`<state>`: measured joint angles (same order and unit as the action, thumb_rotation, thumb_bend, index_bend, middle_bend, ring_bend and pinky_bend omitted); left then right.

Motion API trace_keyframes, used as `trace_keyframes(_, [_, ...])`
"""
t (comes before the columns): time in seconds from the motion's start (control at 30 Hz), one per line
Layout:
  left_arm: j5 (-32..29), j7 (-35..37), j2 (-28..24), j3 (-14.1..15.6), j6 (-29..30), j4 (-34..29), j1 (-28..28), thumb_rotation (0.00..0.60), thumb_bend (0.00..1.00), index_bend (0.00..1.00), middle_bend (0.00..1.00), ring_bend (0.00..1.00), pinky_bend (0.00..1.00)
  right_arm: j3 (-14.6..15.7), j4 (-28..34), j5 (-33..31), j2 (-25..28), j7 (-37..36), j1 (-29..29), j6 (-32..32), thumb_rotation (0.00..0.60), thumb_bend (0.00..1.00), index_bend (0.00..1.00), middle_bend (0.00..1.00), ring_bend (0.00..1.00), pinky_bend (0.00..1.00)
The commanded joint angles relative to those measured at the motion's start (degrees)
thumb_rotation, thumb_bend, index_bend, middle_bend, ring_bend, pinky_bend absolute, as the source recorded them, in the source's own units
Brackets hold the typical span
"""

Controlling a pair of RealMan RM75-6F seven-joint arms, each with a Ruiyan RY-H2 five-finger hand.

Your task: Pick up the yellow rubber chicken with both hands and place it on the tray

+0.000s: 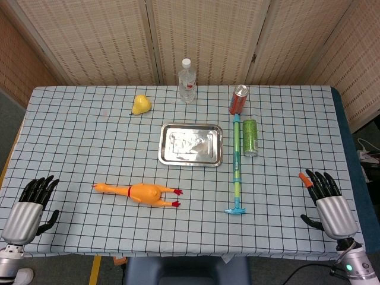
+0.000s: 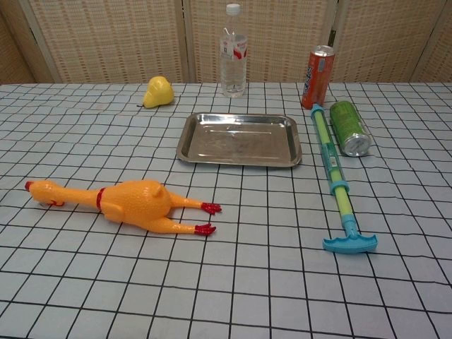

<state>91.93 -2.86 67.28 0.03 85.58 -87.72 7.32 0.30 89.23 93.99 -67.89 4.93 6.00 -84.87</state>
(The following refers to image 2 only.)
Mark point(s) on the white black checkered tablecloth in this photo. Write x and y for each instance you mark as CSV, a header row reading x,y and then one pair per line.
x,y
226,282

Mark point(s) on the woven beige folding screen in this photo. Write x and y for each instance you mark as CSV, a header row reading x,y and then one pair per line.
x,y
106,39

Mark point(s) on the rectangular metal tray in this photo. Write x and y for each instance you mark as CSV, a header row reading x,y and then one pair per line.
x,y
240,141

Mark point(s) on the orange rubber chicken toy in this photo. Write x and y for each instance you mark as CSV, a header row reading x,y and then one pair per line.
x,y
141,201

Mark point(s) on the clear plastic water bottle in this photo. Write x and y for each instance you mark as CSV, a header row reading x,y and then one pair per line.
x,y
233,67

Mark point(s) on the yellow pear toy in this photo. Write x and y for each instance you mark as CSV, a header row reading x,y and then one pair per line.
x,y
159,93

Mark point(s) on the orange soda can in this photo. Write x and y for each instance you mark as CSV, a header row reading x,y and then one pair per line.
x,y
316,79

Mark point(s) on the green soda can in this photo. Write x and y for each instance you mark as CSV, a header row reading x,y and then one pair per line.
x,y
349,129

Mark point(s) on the blue green water pump toy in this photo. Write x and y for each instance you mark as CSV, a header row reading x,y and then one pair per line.
x,y
332,166

